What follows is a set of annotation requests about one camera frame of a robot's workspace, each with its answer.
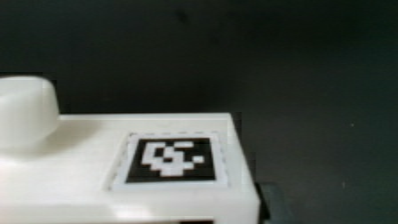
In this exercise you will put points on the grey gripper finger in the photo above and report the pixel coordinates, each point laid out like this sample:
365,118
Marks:
275,210

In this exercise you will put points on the white drawer box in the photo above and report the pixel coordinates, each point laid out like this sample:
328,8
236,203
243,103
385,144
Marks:
118,168

